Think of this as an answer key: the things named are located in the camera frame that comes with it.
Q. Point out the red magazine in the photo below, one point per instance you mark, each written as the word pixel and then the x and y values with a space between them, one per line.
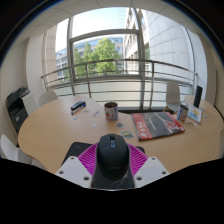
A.
pixel 156 125

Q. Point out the light blue book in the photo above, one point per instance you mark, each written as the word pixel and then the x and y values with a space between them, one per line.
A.
pixel 195 114

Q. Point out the black and white printer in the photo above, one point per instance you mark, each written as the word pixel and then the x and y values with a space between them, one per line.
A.
pixel 16 111

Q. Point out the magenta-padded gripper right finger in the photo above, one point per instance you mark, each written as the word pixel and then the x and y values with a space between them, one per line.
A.
pixel 150 170

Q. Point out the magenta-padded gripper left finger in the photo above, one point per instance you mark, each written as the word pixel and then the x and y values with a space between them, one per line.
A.
pixel 75 170

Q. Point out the white mug with orange print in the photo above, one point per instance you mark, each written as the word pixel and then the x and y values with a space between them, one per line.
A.
pixel 182 113

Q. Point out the black computer mouse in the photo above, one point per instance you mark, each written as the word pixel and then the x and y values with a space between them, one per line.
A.
pixel 112 158

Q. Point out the small printed card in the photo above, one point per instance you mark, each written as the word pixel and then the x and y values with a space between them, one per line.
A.
pixel 119 125
pixel 127 134

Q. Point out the small black box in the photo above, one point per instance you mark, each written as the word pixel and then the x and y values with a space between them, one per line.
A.
pixel 78 106

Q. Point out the green tree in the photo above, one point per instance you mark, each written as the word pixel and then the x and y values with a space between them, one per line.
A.
pixel 101 53

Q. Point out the white chair with wooden legs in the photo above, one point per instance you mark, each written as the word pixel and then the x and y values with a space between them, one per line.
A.
pixel 10 150

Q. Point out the black cylinder speaker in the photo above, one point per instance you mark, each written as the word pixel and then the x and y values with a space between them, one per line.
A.
pixel 198 96

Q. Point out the dark mug with fruit print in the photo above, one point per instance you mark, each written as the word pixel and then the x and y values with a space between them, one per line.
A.
pixel 111 112

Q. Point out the metal balcony railing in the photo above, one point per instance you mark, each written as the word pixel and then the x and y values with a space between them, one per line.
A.
pixel 113 60

